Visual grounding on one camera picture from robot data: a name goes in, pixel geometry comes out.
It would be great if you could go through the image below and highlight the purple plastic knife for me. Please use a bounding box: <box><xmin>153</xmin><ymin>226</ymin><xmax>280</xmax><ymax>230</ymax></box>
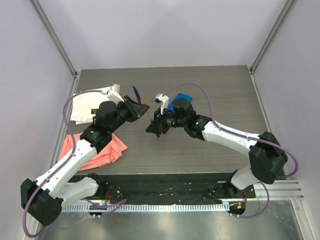
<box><xmin>132</xmin><ymin>86</ymin><xmax>142</xmax><ymax>104</ymax></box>

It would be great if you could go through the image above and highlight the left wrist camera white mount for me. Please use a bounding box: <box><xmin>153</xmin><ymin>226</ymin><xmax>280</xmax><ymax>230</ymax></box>
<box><xmin>101</xmin><ymin>84</ymin><xmax>125</xmax><ymax>104</ymax></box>

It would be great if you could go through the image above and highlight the pink folded cloth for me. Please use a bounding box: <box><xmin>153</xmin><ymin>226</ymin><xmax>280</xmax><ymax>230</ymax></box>
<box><xmin>59</xmin><ymin>133</ymin><xmax>128</xmax><ymax>171</ymax></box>

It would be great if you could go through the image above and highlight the white folded cloth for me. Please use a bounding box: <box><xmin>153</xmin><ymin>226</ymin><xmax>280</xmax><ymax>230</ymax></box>
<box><xmin>70</xmin><ymin>92</ymin><xmax>109</xmax><ymax>125</ymax></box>

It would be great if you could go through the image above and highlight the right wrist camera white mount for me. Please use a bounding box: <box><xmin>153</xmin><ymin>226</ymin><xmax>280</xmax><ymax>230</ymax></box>
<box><xmin>154</xmin><ymin>93</ymin><xmax>169</xmax><ymax>115</ymax></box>

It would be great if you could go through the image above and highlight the aluminium frame post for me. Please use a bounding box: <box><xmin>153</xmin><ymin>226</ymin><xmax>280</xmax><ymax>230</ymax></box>
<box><xmin>29</xmin><ymin>0</ymin><xmax>79</xmax><ymax>77</ymax></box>
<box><xmin>249</xmin><ymin>0</ymin><xmax>298</xmax><ymax>73</ymax></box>

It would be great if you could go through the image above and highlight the slotted cable duct rail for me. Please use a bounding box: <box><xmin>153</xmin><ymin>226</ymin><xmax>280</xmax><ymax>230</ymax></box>
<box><xmin>62</xmin><ymin>202</ymin><xmax>230</xmax><ymax>213</ymax></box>

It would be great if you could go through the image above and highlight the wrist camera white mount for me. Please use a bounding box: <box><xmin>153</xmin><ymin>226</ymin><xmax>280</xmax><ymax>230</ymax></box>
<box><xmin>101</xmin><ymin>84</ymin><xmax>125</xmax><ymax>104</ymax></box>
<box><xmin>154</xmin><ymin>93</ymin><xmax>169</xmax><ymax>115</ymax></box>

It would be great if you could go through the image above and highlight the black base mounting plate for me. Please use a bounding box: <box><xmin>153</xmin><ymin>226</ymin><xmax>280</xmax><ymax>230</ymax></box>
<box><xmin>66</xmin><ymin>172</ymin><xmax>256</xmax><ymax>201</ymax></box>

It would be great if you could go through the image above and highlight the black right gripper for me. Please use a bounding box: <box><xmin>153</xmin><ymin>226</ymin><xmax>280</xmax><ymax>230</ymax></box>
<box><xmin>146</xmin><ymin>107</ymin><xmax>187</xmax><ymax>135</ymax></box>

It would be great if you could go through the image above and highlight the blue cloth napkin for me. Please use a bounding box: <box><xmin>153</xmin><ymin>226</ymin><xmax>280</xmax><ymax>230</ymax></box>
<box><xmin>167</xmin><ymin>93</ymin><xmax>193</xmax><ymax>112</ymax></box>

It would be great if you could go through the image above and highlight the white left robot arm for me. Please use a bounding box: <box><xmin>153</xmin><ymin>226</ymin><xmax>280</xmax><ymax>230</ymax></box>
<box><xmin>20</xmin><ymin>95</ymin><xmax>150</xmax><ymax>226</ymax></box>

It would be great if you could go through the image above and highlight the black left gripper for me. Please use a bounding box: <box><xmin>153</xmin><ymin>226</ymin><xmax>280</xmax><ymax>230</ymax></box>
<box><xmin>108</xmin><ymin>95</ymin><xmax>149</xmax><ymax>133</ymax></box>

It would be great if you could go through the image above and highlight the right aluminium frame post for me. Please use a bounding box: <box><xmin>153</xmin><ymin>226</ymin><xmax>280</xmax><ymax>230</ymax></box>
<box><xmin>249</xmin><ymin>0</ymin><xmax>298</xmax><ymax>73</ymax></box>

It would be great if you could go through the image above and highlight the left aluminium frame post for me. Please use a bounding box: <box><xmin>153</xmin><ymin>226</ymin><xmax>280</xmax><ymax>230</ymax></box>
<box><xmin>29</xmin><ymin>0</ymin><xmax>79</xmax><ymax>77</ymax></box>

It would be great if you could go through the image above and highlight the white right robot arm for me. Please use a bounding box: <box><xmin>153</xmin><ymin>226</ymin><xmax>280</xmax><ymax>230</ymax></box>
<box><xmin>145</xmin><ymin>94</ymin><xmax>288</xmax><ymax>198</ymax></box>

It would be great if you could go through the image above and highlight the horizontal aluminium frame rail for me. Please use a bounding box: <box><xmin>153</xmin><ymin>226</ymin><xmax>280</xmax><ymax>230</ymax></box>
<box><xmin>253</xmin><ymin>180</ymin><xmax>305</xmax><ymax>201</ymax></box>

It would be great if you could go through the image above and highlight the green handled gold fork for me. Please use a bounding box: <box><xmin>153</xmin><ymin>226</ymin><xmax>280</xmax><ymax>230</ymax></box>
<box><xmin>141</xmin><ymin>96</ymin><xmax>153</xmax><ymax>123</ymax></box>

